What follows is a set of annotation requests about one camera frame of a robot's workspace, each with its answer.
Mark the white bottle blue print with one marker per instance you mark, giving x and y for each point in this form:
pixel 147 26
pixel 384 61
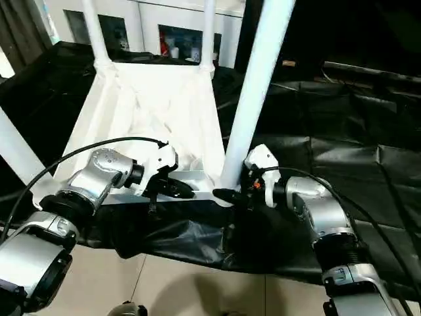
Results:
pixel 195 54

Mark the dark robot left foot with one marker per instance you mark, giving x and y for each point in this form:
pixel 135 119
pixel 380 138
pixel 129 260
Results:
pixel 128 310

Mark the black work mat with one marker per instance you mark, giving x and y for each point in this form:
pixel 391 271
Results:
pixel 345 131

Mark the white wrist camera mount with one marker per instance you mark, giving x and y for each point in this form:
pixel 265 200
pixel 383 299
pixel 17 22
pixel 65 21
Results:
pixel 261 158
pixel 161 158

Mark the silver metal bar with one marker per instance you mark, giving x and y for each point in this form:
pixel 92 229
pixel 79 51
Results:
pixel 375 70

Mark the white pole teal bands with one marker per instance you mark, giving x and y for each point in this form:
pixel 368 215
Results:
pixel 51 26

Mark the small white bottle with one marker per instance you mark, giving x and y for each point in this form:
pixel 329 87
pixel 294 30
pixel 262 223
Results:
pixel 175 52

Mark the red package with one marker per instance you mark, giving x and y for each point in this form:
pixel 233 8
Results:
pixel 163 44

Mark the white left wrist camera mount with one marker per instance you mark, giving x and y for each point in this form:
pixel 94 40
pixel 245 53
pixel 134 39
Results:
pixel 161 158

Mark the grey curtain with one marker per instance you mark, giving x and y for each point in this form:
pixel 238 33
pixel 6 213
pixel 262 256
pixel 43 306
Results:
pixel 16 33

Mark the white glass-door cabinet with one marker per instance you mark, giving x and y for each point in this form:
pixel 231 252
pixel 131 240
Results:
pixel 144 10

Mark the small yellow label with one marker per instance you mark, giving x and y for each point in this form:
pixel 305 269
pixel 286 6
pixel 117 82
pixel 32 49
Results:
pixel 288 63

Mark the white plastic table top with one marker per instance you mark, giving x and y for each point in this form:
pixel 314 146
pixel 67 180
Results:
pixel 148 98

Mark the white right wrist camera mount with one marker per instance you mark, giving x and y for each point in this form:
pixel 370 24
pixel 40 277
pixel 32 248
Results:
pixel 261 158

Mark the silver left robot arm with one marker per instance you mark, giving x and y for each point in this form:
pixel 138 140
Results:
pixel 102 164

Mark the large black box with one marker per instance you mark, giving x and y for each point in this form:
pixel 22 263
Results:
pixel 302 29

